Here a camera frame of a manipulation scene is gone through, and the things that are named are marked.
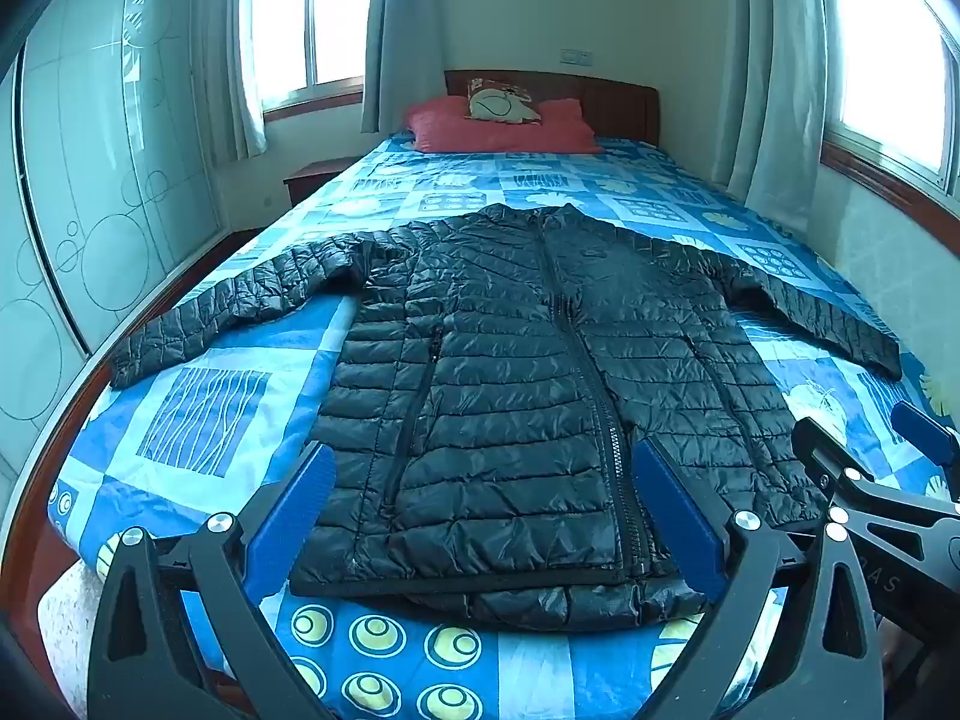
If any black quilted puffer jacket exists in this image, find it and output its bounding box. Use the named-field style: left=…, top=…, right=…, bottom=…
left=109, top=202, right=903, bottom=625

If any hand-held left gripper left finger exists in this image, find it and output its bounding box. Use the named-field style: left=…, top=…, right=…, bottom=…
left=86, top=441, right=338, bottom=720

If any window with wooden sill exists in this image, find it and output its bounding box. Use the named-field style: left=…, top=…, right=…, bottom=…
left=816, top=0, right=960, bottom=237
left=251, top=0, right=380, bottom=121

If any white wardrobe with circle pattern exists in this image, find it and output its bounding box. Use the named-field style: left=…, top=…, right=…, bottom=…
left=0, top=0, right=226, bottom=511

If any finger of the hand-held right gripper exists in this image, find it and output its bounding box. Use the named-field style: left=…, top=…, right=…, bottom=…
left=793, top=415, right=960, bottom=535
left=891, top=400, right=960, bottom=482

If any pale grey curtain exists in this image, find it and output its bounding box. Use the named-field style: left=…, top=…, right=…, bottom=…
left=199, top=0, right=269, bottom=161
left=722, top=0, right=835, bottom=235
left=360, top=0, right=460, bottom=137

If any printed white cushion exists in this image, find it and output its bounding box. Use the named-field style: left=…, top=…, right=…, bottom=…
left=463, top=76, right=544, bottom=124

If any brown wooden nightstand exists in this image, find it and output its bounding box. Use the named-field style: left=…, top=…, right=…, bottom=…
left=283, top=156, right=366, bottom=207

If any red pillow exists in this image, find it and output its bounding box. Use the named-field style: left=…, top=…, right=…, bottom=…
left=405, top=95, right=603, bottom=155

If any blue patterned bed sheet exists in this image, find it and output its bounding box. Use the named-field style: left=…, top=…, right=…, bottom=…
left=46, top=131, right=960, bottom=720

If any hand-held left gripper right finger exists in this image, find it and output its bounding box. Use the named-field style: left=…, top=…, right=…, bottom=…
left=634, top=436, right=886, bottom=720

